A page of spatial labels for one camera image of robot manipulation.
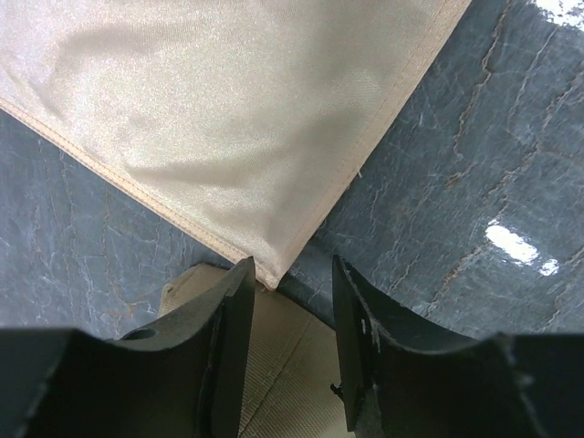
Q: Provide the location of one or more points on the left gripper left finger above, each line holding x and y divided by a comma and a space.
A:
182, 375

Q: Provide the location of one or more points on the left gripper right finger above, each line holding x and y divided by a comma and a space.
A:
402, 375

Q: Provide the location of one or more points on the peach satin napkin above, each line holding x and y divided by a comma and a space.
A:
241, 122

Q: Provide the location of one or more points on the tan baseball cap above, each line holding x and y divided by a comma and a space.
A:
292, 362

